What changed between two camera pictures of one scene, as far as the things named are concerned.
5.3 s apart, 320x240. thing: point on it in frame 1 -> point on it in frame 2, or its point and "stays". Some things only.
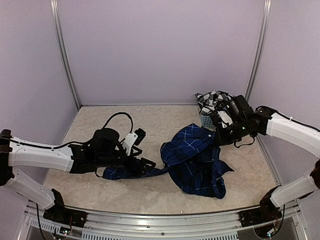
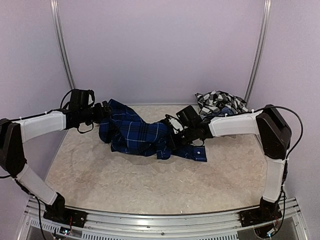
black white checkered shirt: [212, 100] stays
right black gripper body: [229, 137] -> [182, 140]
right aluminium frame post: [267, 12] stays
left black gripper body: [108, 160] -> [99, 114]
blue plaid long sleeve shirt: [192, 152] -> [129, 132]
